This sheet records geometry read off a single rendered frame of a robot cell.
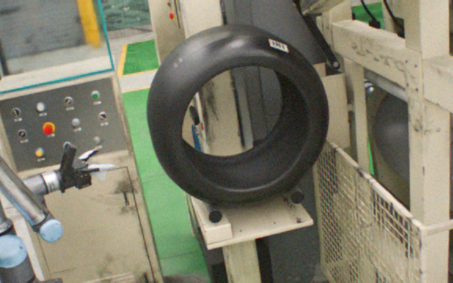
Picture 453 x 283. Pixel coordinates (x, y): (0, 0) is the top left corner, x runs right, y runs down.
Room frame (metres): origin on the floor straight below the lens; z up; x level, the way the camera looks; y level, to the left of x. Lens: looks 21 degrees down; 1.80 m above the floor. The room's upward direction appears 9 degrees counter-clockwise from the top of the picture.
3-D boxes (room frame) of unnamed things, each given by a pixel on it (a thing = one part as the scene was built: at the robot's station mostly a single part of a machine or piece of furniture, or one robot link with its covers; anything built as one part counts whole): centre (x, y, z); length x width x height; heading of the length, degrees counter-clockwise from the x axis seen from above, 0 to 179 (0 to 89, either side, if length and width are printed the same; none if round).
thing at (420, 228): (1.66, -0.41, 0.65); 0.90 x 0.02 x 0.70; 8
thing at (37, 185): (1.78, 0.68, 1.04); 0.11 x 0.08 x 0.09; 120
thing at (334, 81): (2.12, -0.40, 1.05); 0.20 x 0.15 x 0.30; 8
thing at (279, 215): (1.85, -0.06, 0.80); 0.37 x 0.36 x 0.02; 98
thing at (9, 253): (1.60, 0.75, 0.88); 0.13 x 0.12 x 0.14; 30
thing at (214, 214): (1.82, 0.08, 0.90); 0.35 x 0.05 x 0.05; 8
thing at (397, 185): (2.36, -0.82, 0.61); 0.33 x 0.06 x 0.86; 98
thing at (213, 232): (1.83, 0.08, 0.83); 0.36 x 0.09 x 0.06; 8
